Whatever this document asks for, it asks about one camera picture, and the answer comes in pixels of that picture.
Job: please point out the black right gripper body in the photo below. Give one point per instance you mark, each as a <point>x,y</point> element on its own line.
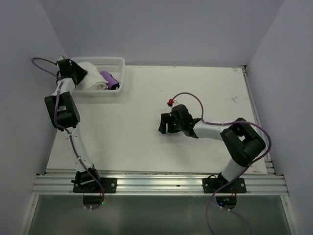
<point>175,126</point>

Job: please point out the aluminium mounting rail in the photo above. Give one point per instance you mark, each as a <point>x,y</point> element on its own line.
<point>162,184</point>

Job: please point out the white towel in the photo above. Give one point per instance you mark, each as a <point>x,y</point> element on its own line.
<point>93,81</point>

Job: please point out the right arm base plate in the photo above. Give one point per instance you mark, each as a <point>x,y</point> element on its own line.
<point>212,183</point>

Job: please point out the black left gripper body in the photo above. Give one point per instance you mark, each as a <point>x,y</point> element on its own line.
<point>72,72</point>

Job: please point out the purple and black towel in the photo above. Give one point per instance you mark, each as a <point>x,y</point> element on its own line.
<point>112,83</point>

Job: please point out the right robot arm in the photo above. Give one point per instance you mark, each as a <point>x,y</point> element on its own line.
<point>243,143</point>

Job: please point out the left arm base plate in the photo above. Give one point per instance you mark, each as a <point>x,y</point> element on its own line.
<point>109,185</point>

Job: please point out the white plastic basket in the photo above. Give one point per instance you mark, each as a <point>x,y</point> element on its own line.
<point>114,65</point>

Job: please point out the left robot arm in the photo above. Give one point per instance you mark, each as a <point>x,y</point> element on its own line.
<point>65,117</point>

